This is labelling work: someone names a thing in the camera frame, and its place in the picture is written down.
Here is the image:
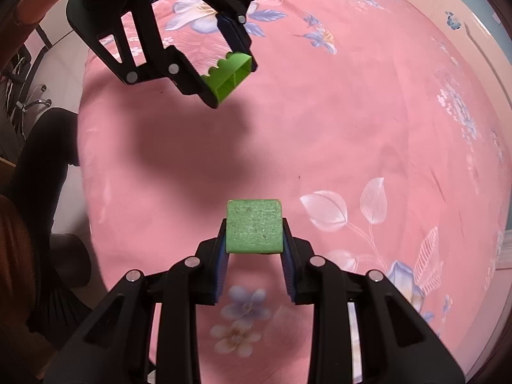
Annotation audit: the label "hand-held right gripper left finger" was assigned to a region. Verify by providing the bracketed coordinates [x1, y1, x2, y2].
[42, 218, 229, 384]

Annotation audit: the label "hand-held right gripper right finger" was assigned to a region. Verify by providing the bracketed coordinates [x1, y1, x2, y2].
[280, 218, 467, 384]

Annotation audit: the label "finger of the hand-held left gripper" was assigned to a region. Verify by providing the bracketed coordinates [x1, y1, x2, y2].
[186, 0, 257, 56]
[66, 0, 220, 108]

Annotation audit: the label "green plastic piece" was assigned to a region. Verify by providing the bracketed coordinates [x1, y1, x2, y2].
[200, 52, 257, 105]

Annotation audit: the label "green sponge block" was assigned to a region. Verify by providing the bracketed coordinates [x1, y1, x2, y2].
[226, 199, 284, 255]

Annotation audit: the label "pink floral blanket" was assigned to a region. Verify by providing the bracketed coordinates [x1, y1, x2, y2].
[76, 0, 512, 384]

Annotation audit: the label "black office chair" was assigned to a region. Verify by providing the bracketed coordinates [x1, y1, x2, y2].
[0, 44, 52, 129]

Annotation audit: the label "person's brown sweater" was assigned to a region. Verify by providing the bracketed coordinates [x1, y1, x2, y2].
[0, 194, 52, 384]

